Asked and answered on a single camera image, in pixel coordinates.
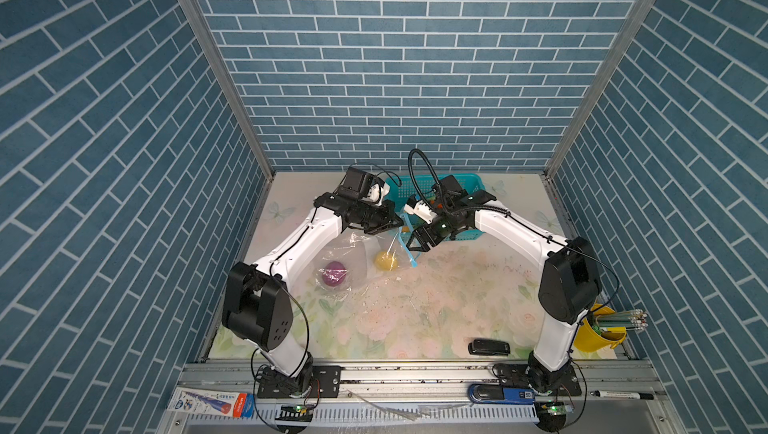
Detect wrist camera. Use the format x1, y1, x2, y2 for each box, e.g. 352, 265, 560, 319
336, 167, 389, 205
438, 175, 467, 207

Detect aluminium rail base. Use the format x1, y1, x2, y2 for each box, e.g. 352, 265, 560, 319
161, 359, 682, 433

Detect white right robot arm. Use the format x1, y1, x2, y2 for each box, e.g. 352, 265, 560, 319
404, 190, 601, 394

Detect teal plastic basket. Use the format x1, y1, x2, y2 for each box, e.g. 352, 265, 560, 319
385, 173, 485, 241

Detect black stapler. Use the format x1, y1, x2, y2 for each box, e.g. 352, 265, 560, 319
468, 338, 511, 357

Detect yellow pencil cup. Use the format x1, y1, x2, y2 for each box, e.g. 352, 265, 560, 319
573, 307, 627, 353

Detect black marker pen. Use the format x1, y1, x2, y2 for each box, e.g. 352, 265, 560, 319
591, 390, 655, 401

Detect purple onion toy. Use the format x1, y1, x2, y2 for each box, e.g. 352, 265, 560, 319
321, 261, 348, 287

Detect yellow potato toy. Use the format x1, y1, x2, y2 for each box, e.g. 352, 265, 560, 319
373, 251, 399, 272

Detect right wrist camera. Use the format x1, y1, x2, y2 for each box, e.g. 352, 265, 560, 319
438, 175, 467, 207

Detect red blue printed box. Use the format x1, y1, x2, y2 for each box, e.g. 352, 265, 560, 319
168, 388, 255, 419

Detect bundle of pencils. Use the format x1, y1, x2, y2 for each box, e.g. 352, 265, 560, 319
593, 309, 649, 333

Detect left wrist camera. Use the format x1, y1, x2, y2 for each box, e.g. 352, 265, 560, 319
336, 167, 389, 205

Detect clear zip top bag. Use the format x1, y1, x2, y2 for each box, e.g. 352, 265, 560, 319
310, 229, 419, 298

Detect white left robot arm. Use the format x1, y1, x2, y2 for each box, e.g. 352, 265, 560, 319
221, 193, 403, 393

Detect blue black device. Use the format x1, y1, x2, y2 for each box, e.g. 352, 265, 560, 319
468, 384, 535, 405

